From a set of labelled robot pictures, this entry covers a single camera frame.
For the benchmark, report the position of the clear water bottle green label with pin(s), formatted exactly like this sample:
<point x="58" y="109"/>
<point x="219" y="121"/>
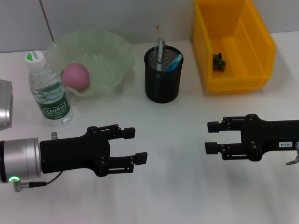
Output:
<point x="50" y="93"/>

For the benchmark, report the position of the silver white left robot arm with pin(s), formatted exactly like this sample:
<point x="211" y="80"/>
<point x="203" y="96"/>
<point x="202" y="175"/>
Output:
<point x="18" y="158"/>

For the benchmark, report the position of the yellow plastic bin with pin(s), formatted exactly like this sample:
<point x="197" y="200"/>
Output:
<point x="233" y="81"/>

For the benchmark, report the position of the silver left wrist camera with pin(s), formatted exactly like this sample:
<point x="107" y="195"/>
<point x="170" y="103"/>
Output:
<point x="5" y="105"/>

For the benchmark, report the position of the transparent plastic ruler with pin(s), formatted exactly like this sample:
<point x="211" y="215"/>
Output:
<point x="157" y="37"/>

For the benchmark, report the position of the black mesh pen holder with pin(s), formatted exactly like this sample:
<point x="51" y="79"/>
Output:
<point x="162" y="86"/>

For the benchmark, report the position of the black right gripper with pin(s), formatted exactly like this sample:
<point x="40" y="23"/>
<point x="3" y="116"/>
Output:
<point x="273" y="137"/>

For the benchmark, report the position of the pink peach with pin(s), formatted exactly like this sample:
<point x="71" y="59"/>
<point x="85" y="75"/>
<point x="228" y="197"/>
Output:
<point x="76" y="77"/>

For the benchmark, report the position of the silver pen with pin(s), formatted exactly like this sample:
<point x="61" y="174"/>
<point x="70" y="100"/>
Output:
<point x="160" y="56"/>

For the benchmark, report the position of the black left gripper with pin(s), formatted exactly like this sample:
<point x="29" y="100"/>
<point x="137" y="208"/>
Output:
<point x="74" y="154"/>

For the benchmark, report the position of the green translucent fruit plate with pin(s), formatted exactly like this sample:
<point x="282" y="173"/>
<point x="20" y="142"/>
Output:
<point x="105" y="63"/>

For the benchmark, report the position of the blue scissors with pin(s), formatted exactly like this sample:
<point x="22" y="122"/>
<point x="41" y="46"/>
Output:
<point x="175" y="64"/>

